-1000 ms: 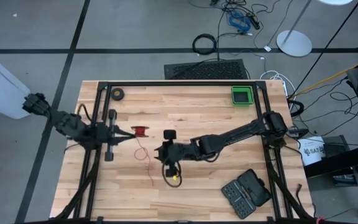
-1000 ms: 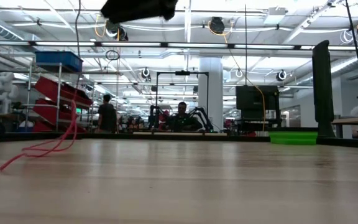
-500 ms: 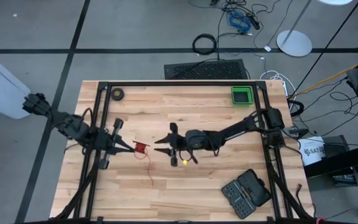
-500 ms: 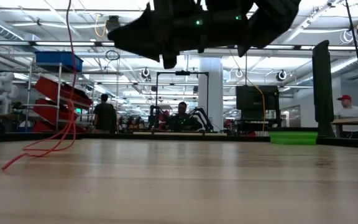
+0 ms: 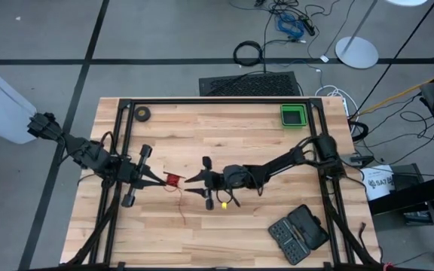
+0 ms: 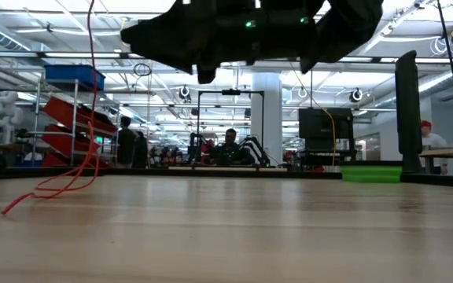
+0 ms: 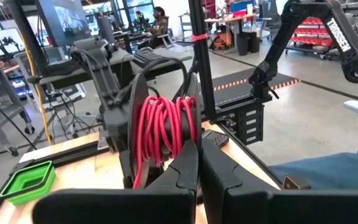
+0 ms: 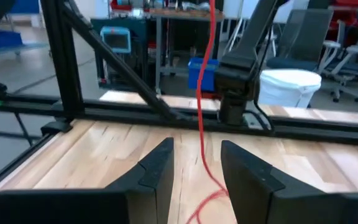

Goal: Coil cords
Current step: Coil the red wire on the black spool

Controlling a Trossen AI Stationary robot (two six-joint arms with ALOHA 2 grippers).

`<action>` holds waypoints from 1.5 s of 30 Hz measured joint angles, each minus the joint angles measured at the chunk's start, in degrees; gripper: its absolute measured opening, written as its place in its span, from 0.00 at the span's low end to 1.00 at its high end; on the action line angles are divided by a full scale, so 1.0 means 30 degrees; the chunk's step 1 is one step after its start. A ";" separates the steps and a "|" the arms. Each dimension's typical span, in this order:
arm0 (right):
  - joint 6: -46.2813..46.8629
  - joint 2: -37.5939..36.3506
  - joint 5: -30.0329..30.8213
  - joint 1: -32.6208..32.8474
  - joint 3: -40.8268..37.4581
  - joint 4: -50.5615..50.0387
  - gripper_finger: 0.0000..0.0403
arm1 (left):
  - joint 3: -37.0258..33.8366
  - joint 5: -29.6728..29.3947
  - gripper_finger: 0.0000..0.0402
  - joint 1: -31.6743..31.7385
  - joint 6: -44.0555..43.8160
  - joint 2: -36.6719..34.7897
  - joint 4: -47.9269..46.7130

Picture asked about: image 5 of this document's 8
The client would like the blue coiled cable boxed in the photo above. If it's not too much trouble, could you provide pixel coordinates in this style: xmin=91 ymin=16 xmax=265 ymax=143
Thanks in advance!
xmin=276 ymin=12 xmax=305 ymax=39

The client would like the white plastic bin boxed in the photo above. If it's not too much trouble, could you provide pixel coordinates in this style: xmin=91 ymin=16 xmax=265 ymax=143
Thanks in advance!
xmin=0 ymin=52 xmax=38 ymax=145

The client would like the black table edge rail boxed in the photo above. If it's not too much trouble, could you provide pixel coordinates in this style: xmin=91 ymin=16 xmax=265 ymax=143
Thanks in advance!
xmin=118 ymin=97 xmax=323 ymax=107

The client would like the thin black slanted strut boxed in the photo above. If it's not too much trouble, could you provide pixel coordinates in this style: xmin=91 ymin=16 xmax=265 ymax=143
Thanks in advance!
xmin=350 ymin=0 xmax=434 ymax=120

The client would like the white cable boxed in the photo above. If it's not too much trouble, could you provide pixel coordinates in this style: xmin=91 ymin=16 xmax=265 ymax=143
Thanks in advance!
xmin=314 ymin=85 xmax=350 ymax=117

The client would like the black power strip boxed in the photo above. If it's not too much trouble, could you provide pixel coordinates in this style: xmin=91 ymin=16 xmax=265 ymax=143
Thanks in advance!
xmin=299 ymin=14 xmax=316 ymax=37

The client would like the black side desk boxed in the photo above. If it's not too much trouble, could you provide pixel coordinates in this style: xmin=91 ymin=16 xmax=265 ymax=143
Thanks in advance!
xmin=367 ymin=169 xmax=434 ymax=260

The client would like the black keyboard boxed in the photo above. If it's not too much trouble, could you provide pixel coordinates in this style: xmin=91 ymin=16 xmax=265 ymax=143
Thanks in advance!
xmin=198 ymin=71 xmax=301 ymax=97

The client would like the black power adapter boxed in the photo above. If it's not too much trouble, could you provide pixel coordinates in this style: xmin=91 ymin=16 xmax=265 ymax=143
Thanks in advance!
xmin=340 ymin=153 xmax=374 ymax=167

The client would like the black coiled cable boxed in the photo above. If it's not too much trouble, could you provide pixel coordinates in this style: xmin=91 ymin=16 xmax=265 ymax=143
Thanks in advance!
xmin=233 ymin=40 xmax=264 ymax=68

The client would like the black diagonal frame brace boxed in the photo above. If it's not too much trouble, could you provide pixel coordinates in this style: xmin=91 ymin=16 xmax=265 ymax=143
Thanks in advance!
xmin=329 ymin=202 xmax=382 ymax=266
xmin=64 ymin=187 xmax=122 ymax=266

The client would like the black cord spool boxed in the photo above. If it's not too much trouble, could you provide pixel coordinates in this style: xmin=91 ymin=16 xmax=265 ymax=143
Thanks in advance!
xmin=163 ymin=171 xmax=186 ymax=190

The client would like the black screwdriver bit case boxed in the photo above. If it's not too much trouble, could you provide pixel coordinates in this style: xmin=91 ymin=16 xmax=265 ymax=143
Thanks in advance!
xmin=267 ymin=204 xmax=330 ymax=266

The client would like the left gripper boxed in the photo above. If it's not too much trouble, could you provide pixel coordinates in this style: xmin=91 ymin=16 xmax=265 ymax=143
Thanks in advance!
xmin=117 ymin=144 xmax=167 ymax=208

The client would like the yellow floor cable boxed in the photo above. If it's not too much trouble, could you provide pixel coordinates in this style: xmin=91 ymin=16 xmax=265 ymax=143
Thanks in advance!
xmin=358 ymin=64 xmax=434 ymax=116

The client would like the grey screwdriver handle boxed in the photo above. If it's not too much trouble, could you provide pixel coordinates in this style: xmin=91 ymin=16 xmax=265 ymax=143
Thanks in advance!
xmin=283 ymin=220 xmax=310 ymax=249

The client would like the black box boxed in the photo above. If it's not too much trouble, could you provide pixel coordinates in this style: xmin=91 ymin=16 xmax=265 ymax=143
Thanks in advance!
xmin=390 ymin=163 xmax=425 ymax=193

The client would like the black tape roll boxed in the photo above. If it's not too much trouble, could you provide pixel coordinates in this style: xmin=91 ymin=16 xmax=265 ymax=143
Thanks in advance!
xmin=133 ymin=106 xmax=151 ymax=123

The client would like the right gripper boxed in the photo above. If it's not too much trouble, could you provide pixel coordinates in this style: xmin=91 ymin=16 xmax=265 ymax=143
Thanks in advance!
xmin=184 ymin=157 xmax=228 ymax=211

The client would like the green collapsible container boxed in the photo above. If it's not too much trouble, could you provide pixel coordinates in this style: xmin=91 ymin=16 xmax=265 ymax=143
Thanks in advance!
xmin=280 ymin=104 xmax=308 ymax=129

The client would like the black aluminium frame rail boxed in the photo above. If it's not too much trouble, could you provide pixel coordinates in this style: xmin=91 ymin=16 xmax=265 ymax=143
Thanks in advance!
xmin=309 ymin=98 xmax=353 ymax=264
xmin=88 ymin=98 xmax=134 ymax=264

